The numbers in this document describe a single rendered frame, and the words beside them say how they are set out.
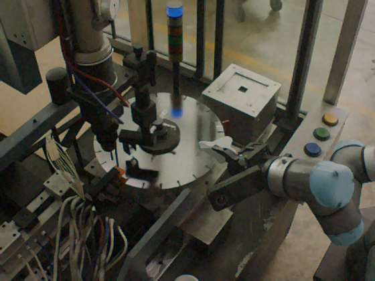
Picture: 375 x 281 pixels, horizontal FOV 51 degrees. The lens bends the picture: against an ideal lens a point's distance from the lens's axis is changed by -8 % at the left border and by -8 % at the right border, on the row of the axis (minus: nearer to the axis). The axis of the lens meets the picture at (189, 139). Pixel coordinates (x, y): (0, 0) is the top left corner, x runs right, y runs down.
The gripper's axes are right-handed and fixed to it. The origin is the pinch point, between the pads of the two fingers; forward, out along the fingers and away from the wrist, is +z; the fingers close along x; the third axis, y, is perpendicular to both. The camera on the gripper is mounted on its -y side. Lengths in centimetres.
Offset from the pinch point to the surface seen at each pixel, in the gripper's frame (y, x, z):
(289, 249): 52, -85, 50
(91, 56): -17.2, 34.1, -8.9
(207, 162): 3.4, -1.1, 5.2
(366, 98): 177, -68, 77
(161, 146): -1.6, 5.6, 13.5
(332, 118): 44.1, -10.6, -1.2
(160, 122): 0.6, 10.8, 13.4
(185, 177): -3.2, -1.0, 5.4
